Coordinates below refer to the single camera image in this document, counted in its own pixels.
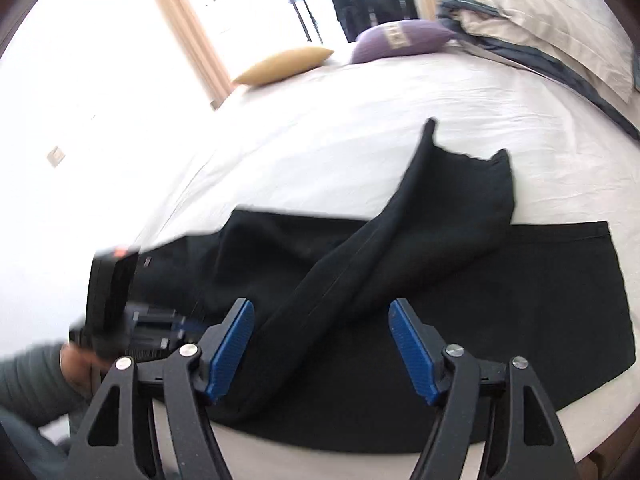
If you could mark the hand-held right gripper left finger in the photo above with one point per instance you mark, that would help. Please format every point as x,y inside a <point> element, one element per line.
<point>230,345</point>

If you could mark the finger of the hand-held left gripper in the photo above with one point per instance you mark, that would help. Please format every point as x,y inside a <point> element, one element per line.
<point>187,327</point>

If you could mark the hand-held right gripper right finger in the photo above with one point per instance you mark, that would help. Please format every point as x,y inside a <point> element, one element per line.
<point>412,350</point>

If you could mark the black pants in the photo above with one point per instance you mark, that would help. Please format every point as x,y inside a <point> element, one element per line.
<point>400,260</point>

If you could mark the person's left forearm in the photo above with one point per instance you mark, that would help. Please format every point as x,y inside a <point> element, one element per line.
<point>30,380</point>

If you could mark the person's left hand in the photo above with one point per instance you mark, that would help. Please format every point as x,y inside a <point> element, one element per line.
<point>75,367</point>

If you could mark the person's leg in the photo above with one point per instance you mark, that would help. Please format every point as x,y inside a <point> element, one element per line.
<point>25,450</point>

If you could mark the white bed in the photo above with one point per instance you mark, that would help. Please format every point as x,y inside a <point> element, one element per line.
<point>325,135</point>

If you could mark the yellow pillow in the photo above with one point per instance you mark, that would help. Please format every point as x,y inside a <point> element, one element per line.
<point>280,66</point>

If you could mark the purple pillow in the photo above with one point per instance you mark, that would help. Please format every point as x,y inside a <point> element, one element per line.
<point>400,42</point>

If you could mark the black window railing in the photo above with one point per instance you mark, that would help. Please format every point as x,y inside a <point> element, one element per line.
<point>300,0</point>

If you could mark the beige and grey duvet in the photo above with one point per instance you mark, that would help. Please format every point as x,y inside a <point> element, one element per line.
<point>545,25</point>

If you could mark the black chair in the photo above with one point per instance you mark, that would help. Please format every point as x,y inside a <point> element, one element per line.
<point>370,0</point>

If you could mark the white wall socket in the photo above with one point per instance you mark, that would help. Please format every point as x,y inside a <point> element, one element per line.
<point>56,155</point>

